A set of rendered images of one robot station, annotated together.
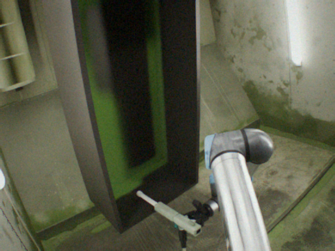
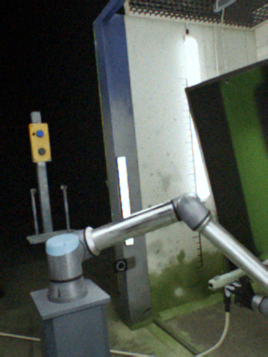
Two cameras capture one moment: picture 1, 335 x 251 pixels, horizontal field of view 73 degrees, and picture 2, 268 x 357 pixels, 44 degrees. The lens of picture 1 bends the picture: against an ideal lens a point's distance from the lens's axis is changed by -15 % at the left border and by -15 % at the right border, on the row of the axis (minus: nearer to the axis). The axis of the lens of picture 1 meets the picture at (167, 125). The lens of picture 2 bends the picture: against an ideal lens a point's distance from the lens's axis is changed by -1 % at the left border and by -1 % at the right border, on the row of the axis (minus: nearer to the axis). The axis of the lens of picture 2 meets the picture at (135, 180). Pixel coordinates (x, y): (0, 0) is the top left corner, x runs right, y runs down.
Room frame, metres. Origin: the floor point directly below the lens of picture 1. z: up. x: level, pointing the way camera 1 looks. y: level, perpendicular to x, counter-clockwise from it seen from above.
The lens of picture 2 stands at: (0.68, -1.78, 1.23)
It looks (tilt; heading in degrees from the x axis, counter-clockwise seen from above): 3 degrees down; 95
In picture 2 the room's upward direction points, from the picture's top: 5 degrees counter-clockwise
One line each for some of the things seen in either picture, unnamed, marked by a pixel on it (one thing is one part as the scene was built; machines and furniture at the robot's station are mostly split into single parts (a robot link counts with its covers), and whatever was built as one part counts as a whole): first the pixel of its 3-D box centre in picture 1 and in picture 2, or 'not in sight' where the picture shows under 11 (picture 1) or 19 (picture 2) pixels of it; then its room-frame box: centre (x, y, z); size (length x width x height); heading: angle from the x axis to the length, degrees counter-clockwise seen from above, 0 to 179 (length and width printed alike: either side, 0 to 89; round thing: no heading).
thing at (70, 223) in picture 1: (171, 172); not in sight; (2.15, 0.04, 0.11); 2.70 x 0.02 x 0.13; 121
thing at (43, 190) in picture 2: not in sight; (47, 227); (-0.18, 0.51, 0.82); 0.06 x 0.06 x 1.64; 31
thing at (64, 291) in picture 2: not in sight; (67, 284); (0.19, -0.30, 0.69); 0.19 x 0.19 x 0.10
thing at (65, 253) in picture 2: not in sight; (64, 255); (0.19, -0.29, 0.83); 0.17 x 0.15 x 0.18; 85
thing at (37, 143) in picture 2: not in sight; (40, 143); (-0.15, 0.46, 1.42); 0.12 x 0.06 x 0.26; 31
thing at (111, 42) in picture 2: not in sight; (123, 174); (0.38, 0.67, 1.14); 0.18 x 0.18 x 2.29; 31
